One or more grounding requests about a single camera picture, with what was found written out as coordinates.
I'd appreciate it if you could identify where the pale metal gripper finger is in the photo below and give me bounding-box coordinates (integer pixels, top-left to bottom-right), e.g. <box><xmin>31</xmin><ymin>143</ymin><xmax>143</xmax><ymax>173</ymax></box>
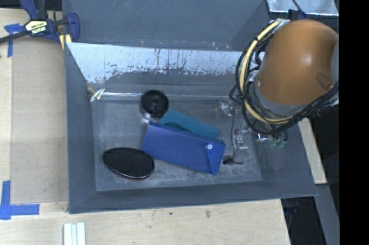
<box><xmin>229</xmin><ymin>145</ymin><xmax>249</xmax><ymax>165</ymax></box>
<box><xmin>234</xmin><ymin>128</ymin><xmax>246</xmax><ymax>147</ymax></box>

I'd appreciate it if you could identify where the teal flat box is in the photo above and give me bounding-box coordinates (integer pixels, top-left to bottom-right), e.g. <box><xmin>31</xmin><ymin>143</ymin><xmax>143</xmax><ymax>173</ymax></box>
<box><xmin>159</xmin><ymin>108</ymin><xmax>221</xmax><ymax>140</ymax></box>

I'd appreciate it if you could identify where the blue flat box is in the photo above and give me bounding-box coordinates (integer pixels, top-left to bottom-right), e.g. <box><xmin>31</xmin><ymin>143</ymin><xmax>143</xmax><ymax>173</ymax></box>
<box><xmin>141</xmin><ymin>121</ymin><xmax>227</xmax><ymax>176</ymax></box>

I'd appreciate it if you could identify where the black round disc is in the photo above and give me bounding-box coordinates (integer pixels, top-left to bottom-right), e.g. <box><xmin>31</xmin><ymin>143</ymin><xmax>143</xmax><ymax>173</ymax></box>
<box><xmin>140</xmin><ymin>89</ymin><xmax>170</xmax><ymax>120</ymax></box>

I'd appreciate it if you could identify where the black oval case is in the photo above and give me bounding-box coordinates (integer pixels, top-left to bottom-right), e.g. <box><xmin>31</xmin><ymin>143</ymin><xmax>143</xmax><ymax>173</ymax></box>
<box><xmin>101</xmin><ymin>146</ymin><xmax>155</xmax><ymax>180</ymax></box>

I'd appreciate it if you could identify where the grey metal bin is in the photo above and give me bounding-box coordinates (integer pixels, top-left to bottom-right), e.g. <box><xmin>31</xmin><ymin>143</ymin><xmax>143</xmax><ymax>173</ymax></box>
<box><xmin>60</xmin><ymin>0</ymin><xmax>318</xmax><ymax>214</ymax></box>

